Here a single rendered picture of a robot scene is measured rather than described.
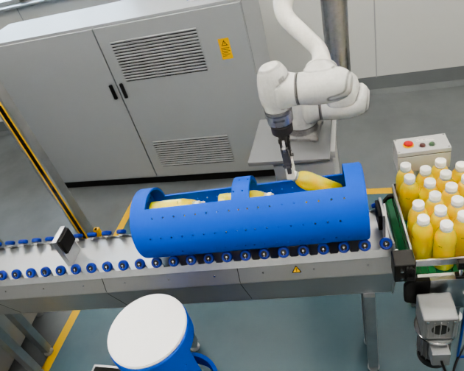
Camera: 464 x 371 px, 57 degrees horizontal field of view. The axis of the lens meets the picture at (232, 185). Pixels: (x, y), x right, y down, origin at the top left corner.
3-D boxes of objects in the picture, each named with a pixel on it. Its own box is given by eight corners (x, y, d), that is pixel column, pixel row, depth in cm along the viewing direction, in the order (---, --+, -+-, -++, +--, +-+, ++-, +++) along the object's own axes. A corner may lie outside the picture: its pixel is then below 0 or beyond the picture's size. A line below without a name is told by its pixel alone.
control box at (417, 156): (392, 158, 186) (392, 139, 179) (443, 152, 181) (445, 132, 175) (397, 173, 178) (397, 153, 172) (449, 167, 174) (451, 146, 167)
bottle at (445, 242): (437, 252, 156) (440, 216, 145) (457, 261, 151) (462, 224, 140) (428, 265, 153) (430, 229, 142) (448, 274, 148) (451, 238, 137)
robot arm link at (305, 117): (287, 114, 220) (280, 74, 206) (323, 111, 214) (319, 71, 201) (282, 132, 208) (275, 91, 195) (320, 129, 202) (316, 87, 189)
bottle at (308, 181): (338, 182, 167) (294, 165, 164) (345, 185, 160) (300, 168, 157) (331, 199, 168) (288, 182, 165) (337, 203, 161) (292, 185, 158)
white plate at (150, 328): (147, 383, 129) (149, 385, 130) (202, 311, 144) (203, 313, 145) (90, 344, 145) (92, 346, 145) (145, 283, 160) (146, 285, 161)
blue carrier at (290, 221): (163, 224, 197) (141, 175, 180) (361, 204, 177) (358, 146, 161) (147, 273, 175) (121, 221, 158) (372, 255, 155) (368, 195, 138)
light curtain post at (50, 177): (135, 308, 285) (-16, 74, 181) (143, 308, 284) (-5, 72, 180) (132, 316, 281) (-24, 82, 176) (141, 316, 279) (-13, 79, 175)
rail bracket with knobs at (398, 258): (389, 265, 157) (389, 246, 151) (411, 263, 155) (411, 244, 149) (395, 287, 150) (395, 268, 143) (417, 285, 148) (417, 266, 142)
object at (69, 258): (76, 249, 201) (60, 226, 192) (83, 248, 200) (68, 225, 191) (68, 266, 194) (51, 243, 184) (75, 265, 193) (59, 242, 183)
